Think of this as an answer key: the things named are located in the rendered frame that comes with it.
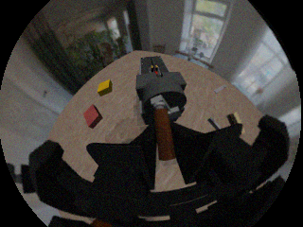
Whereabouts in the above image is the yellow block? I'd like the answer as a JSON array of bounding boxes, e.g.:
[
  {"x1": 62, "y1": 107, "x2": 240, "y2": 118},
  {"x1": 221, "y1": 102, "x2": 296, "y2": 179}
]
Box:
[{"x1": 98, "y1": 79, "x2": 113, "y2": 96}]

